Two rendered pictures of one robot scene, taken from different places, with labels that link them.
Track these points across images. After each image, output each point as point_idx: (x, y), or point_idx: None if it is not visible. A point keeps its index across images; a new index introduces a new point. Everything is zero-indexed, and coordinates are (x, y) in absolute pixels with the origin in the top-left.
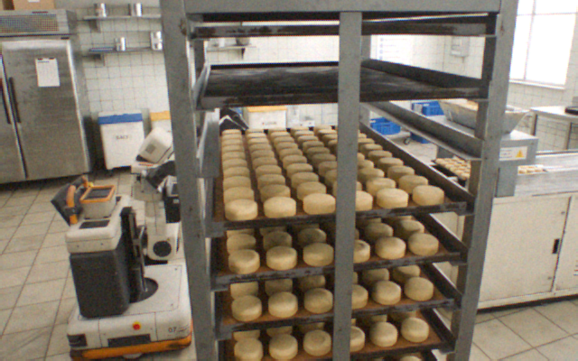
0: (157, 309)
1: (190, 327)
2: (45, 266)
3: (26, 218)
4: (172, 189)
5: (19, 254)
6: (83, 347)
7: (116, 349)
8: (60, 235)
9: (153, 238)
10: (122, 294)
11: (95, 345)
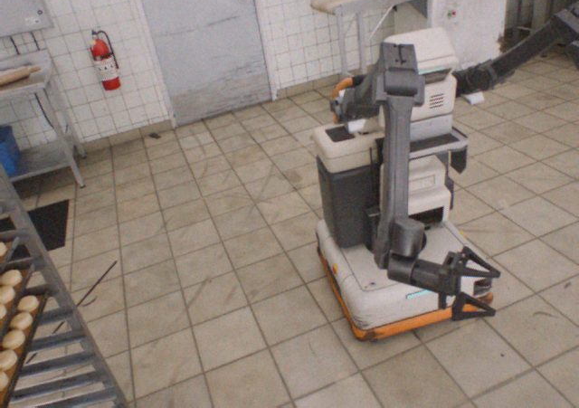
0: (360, 273)
1: (367, 324)
2: (474, 165)
3: (558, 107)
4: (420, 140)
5: (485, 139)
6: (319, 248)
7: (329, 275)
8: (545, 142)
9: (382, 191)
10: (336, 227)
11: (322, 255)
